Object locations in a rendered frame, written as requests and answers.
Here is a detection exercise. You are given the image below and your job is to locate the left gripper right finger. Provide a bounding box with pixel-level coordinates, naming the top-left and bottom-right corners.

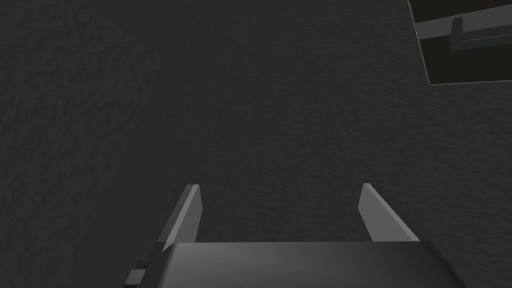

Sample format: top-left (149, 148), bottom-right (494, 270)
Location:
top-left (357, 183), bottom-right (421, 243)

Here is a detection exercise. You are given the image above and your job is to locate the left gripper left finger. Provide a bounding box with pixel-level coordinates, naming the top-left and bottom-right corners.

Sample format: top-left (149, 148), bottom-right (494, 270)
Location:
top-left (156, 183), bottom-right (203, 253)

